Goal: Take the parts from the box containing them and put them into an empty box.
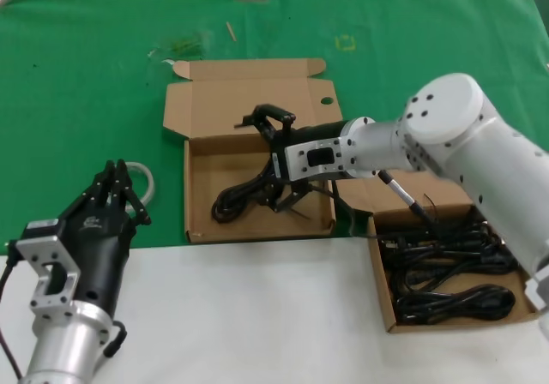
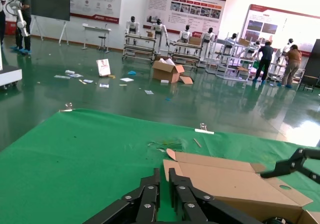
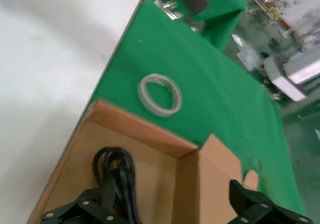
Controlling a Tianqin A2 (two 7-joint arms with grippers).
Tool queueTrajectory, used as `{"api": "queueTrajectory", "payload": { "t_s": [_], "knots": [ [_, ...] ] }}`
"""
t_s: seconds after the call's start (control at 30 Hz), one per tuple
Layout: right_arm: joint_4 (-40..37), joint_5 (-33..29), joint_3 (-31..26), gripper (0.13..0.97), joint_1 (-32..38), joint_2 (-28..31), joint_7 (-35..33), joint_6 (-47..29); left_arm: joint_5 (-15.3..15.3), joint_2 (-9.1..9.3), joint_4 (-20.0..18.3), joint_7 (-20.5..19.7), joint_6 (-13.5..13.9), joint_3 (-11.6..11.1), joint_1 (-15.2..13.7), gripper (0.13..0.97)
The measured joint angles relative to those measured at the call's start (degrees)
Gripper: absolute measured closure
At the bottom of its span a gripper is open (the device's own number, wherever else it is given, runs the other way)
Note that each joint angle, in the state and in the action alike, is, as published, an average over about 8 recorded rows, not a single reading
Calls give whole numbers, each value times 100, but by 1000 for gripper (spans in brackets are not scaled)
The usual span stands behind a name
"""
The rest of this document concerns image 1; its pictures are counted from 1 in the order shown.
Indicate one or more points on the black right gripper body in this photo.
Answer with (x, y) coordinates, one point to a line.
(317, 131)

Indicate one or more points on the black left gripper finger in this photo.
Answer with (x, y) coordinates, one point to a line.
(100, 187)
(128, 199)

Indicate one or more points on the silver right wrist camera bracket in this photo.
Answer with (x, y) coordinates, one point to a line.
(321, 159)

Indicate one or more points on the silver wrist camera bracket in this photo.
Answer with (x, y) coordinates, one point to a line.
(30, 251)
(321, 159)

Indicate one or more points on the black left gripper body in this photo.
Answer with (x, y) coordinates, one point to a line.
(98, 251)

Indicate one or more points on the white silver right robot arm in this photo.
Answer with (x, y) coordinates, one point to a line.
(450, 114)

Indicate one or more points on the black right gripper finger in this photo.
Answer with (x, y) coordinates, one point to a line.
(276, 120)
(291, 193)

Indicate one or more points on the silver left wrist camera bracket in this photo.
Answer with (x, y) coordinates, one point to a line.
(30, 251)

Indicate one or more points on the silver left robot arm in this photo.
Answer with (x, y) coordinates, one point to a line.
(64, 349)

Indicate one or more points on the small wooden stick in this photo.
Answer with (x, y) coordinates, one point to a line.
(231, 31)

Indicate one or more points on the open cardboard box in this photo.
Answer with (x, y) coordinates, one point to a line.
(240, 97)
(381, 281)

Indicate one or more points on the green table cloth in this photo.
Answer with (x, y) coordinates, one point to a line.
(86, 79)

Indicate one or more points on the white paper scrap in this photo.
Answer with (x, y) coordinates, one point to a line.
(168, 62)

